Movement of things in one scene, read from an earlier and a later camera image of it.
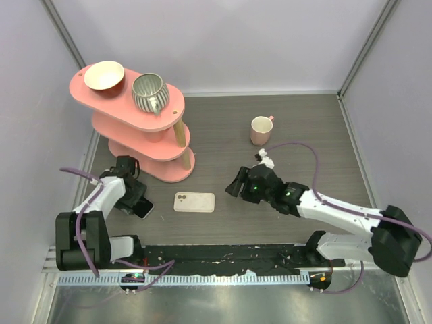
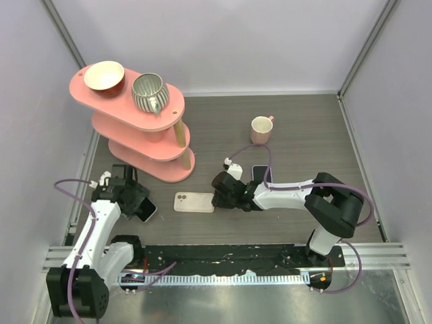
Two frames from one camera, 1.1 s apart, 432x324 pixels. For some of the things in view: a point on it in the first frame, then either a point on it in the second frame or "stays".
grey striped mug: [150, 93] stays
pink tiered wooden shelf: [157, 143] stays
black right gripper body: [250, 194] → [227, 202]
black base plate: [230, 259] stays
